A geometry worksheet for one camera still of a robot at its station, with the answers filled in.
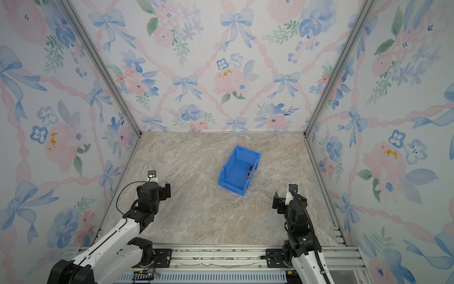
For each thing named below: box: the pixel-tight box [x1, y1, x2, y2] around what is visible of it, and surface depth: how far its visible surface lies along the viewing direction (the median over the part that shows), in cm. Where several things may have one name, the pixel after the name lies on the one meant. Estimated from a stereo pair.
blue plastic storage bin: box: [217, 144, 262, 197], surface depth 102 cm
